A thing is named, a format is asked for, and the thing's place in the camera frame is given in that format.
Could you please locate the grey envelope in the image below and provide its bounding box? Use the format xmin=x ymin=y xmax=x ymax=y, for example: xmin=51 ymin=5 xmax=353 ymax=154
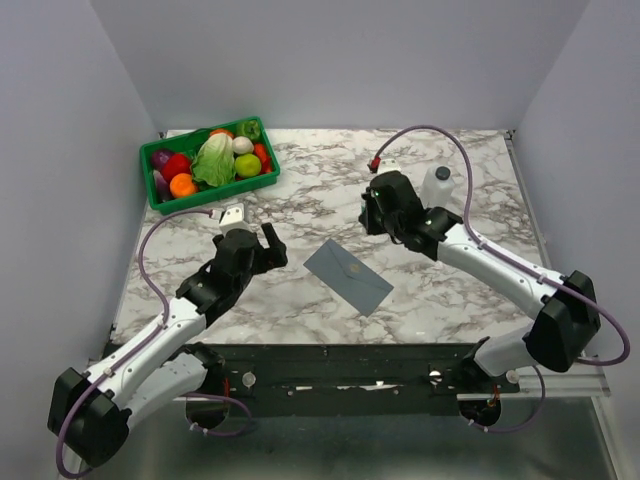
xmin=304 ymin=239 xmax=393 ymax=317

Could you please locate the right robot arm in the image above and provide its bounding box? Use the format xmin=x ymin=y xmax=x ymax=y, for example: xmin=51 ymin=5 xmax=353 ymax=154
xmin=359 ymin=171 xmax=600 ymax=392

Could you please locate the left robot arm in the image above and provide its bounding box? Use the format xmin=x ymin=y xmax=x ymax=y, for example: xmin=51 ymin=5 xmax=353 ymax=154
xmin=48 ymin=223 xmax=287 ymax=479

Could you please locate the white plastic bottle black cap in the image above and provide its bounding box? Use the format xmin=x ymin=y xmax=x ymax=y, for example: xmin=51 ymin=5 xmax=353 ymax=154
xmin=419 ymin=165 xmax=455 ymax=208

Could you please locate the green apple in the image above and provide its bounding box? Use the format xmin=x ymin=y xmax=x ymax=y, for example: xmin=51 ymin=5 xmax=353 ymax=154
xmin=234 ymin=153 xmax=262 ymax=179

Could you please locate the orange fruit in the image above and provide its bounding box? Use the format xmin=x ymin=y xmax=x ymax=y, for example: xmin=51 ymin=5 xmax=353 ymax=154
xmin=169 ymin=173 xmax=199 ymax=199

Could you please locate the green lettuce leaf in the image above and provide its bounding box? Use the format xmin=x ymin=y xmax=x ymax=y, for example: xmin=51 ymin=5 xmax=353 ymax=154
xmin=191 ymin=133 xmax=235 ymax=188

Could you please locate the orange carrot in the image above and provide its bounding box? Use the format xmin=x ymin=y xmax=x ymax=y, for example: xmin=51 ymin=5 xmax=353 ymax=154
xmin=253 ymin=143 xmax=273 ymax=174

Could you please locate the purple eggplant slice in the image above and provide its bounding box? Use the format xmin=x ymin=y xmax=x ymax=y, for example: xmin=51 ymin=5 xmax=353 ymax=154
xmin=153 ymin=170 xmax=173 ymax=203

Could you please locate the white mushroom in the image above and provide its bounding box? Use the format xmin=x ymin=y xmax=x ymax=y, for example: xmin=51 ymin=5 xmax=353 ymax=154
xmin=232 ymin=136 xmax=254 ymax=156

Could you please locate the red tomato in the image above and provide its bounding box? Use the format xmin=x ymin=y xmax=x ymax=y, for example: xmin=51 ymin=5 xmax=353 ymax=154
xmin=160 ymin=153 xmax=191 ymax=183

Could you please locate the purple onion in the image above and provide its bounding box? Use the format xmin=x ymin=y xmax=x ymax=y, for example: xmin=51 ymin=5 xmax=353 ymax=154
xmin=150 ymin=148 xmax=174 ymax=171

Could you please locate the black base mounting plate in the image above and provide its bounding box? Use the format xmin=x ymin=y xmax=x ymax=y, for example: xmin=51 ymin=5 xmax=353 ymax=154
xmin=102 ymin=342 xmax=586 ymax=419

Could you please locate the green plastic vegetable bin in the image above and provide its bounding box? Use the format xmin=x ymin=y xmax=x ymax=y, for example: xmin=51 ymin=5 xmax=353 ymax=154
xmin=140 ymin=117 xmax=280 ymax=215

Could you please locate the green bell pepper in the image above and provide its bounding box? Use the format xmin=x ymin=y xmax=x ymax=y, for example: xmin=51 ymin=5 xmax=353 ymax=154
xmin=236 ymin=119 xmax=262 ymax=143

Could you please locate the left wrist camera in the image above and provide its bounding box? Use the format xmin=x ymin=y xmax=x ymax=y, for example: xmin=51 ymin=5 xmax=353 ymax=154
xmin=219 ymin=203 xmax=251 ymax=236

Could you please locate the aluminium frame rail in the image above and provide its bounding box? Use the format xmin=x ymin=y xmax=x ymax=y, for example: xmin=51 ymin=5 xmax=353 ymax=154
xmin=457 ymin=365 xmax=636 ymax=479

